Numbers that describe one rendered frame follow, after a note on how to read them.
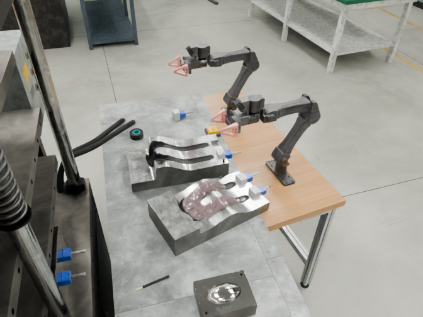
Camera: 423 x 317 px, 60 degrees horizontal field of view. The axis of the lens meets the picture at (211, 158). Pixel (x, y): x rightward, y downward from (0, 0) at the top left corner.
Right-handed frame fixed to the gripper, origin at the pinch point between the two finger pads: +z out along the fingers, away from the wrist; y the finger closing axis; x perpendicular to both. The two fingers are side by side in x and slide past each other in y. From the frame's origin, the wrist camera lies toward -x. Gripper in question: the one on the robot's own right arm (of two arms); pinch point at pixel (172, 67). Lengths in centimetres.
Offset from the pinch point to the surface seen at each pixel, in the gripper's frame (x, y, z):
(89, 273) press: 41, 83, 66
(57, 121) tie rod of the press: -2, 33, 63
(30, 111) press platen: -10, 35, 71
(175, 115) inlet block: 36.0, -7.3, -2.4
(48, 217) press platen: 15, 71, 74
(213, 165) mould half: 31, 50, -3
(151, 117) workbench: 39.9, -16.4, 11.2
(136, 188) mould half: 37, 45, 36
